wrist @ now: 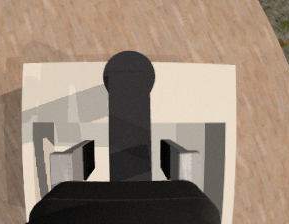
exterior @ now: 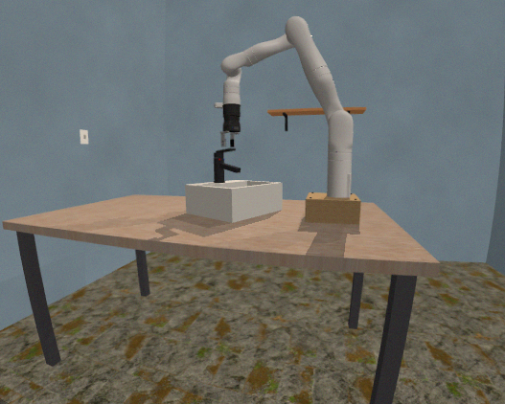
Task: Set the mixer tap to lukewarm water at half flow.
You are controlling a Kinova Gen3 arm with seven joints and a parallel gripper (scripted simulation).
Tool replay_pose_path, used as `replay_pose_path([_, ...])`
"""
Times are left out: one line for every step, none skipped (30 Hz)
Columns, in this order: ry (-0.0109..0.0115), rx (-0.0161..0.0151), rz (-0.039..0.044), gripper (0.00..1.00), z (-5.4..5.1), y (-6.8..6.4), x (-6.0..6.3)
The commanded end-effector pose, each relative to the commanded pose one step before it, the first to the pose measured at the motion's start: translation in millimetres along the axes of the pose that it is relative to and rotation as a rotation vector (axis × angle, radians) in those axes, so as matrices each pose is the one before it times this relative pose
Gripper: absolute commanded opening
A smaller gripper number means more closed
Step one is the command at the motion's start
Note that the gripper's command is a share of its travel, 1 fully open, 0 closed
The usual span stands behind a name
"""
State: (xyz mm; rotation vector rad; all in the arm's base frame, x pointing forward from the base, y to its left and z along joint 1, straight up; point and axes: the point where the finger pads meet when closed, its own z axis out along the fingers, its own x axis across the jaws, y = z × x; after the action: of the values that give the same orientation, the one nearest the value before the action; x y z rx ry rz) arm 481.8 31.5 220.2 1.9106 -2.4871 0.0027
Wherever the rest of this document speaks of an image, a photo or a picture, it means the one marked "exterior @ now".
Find white rectangular sink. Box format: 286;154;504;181
185;180;283;223

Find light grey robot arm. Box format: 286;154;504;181
220;16;354;198

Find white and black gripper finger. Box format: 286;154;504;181
230;132;240;147
220;131;229;146

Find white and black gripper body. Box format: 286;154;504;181
215;92;241;132

